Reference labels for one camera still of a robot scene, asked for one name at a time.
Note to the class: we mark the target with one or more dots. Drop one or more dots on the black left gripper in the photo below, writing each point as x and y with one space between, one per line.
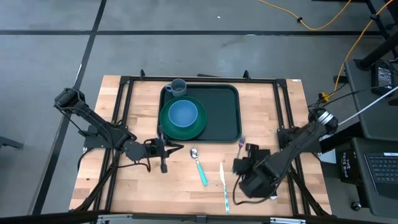
154 148

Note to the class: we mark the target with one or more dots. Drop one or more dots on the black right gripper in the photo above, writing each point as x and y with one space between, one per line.
253 165

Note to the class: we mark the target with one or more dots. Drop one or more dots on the green round plate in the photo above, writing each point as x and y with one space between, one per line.
186 133

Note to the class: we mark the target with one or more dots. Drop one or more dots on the iridescent metal fork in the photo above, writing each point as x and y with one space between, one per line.
241 144

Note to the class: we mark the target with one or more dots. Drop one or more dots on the black cloth napkin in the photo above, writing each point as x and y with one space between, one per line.
267 193

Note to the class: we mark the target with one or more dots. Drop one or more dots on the blue round bowl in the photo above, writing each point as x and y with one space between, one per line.
183 113

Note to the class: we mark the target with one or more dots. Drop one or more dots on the grey-blue cup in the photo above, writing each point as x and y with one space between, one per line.
178 88

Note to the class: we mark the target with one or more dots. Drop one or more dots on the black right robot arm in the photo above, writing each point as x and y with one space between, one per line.
298 146

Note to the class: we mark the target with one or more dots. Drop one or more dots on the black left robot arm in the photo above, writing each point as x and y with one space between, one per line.
93 119

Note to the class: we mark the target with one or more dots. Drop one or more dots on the dark green plastic tray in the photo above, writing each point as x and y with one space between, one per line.
220 115

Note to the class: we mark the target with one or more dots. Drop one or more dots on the black printed tote bag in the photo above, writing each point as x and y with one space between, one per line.
346 165

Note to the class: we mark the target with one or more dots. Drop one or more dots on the grey side desk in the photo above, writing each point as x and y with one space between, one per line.
373 130

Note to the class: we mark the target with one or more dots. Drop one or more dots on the dark laptop computer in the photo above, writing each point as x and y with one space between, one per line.
382 171

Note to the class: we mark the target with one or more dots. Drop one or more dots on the black power adapter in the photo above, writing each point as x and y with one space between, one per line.
384 77

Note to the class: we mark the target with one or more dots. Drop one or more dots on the grey furniture leg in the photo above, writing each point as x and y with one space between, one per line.
9 142

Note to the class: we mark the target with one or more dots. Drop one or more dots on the black stand leg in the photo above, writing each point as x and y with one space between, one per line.
379 49

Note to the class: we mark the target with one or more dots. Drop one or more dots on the black metal table frame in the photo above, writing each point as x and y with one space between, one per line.
155 79

